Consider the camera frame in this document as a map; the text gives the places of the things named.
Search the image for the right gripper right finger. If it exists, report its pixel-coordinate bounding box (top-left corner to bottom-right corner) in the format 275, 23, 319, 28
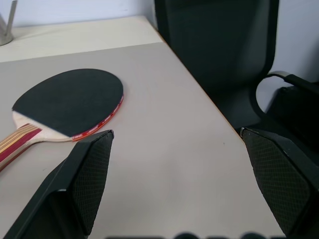
239, 126, 319, 239

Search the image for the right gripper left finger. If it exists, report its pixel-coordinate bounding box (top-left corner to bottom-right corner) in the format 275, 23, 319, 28
0, 129, 115, 239

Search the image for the black red table tennis paddle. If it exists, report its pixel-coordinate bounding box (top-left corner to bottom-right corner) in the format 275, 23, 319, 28
0, 68, 125, 172

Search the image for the black office chair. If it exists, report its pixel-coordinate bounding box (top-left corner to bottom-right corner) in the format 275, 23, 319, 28
153, 0, 319, 172

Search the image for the steel watering can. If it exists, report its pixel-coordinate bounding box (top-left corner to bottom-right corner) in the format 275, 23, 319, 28
0, 0, 18, 47

